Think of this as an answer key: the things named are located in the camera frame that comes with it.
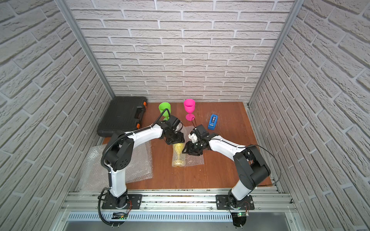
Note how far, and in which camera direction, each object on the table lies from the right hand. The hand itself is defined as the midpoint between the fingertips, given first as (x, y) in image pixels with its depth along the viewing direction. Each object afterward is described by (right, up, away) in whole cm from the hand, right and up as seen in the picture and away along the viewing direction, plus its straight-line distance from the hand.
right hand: (187, 152), depth 86 cm
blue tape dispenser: (+19, +19, +18) cm, 32 cm away
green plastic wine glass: (-16, +28, +14) cm, 35 cm away
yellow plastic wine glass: (-5, +3, 0) cm, 6 cm away
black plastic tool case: (-48, +24, +19) cm, 57 cm away
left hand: (-3, +6, +7) cm, 10 cm away
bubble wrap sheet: (-54, -14, -5) cm, 56 cm away
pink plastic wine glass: (+2, +29, +12) cm, 31 cm away
